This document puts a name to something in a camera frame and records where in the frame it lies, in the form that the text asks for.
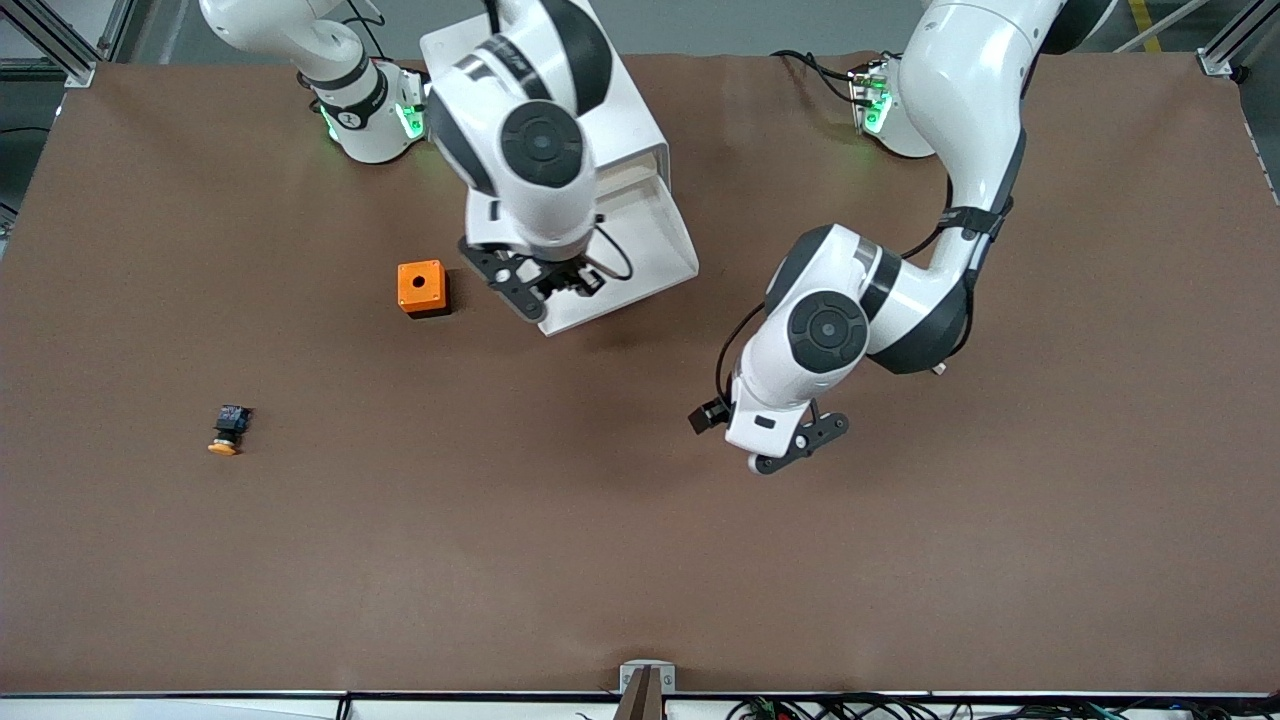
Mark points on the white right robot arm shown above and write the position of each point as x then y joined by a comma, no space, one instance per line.
520,215

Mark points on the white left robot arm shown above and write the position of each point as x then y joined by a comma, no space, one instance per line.
960,90

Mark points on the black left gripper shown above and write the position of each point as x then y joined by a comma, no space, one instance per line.
711,415

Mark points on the aluminium frame profile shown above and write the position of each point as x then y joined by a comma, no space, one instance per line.
80,72
1215,62

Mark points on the orange push button switch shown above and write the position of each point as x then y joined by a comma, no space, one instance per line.
232,420

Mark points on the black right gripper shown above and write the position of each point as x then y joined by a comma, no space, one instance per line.
566,277

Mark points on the silver metal bracket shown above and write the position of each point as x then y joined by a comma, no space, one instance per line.
630,678

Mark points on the orange button enclosure box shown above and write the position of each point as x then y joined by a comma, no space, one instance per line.
408,295

